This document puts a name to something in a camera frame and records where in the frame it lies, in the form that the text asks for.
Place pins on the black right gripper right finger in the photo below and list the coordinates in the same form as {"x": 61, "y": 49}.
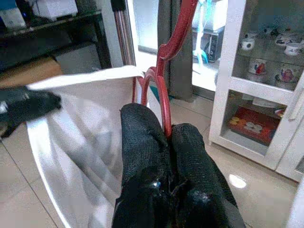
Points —
{"x": 192, "y": 171}

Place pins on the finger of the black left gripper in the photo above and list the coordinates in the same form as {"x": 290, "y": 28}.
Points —
{"x": 31, "y": 103}
{"x": 9, "y": 127}

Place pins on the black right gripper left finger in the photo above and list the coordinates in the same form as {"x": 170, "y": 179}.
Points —
{"x": 142, "y": 154}

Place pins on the white shirt with black print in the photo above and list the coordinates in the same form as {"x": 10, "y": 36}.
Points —
{"x": 83, "y": 142}

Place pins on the thick red plastic hanger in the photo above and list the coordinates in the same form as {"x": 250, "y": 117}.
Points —
{"x": 178, "y": 31}

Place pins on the brown cardboard box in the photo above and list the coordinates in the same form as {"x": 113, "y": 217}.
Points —
{"x": 28, "y": 71}

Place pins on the teal floor mat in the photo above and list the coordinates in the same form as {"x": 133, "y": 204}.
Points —
{"x": 155, "y": 91}

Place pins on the red box with flower print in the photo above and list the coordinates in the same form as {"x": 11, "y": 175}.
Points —
{"x": 268, "y": 135}

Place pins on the blue and white box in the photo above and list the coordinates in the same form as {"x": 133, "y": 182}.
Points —
{"x": 12, "y": 20}

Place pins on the grey curtain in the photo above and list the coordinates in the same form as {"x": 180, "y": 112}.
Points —
{"x": 180, "y": 76}

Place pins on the white glass-door cabinet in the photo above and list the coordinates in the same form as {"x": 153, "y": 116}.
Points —
{"x": 225, "y": 71}

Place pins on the metal clothes rack black legs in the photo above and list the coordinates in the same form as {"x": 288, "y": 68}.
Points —
{"x": 124, "y": 35}

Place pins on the white mug with red print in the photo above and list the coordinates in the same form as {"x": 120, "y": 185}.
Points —
{"x": 286, "y": 79}
{"x": 256, "y": 71}

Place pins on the silver microwave oven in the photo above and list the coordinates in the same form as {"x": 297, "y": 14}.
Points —
{"x": 213, "y": 45}

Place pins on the small white mug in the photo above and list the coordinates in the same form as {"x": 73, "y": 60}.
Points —
{"x": 248, "y": 45}
{"x": 293, "y": 50}

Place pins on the light blue plastic object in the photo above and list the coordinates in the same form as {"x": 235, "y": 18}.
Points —
{"x": 200, "y": 23}

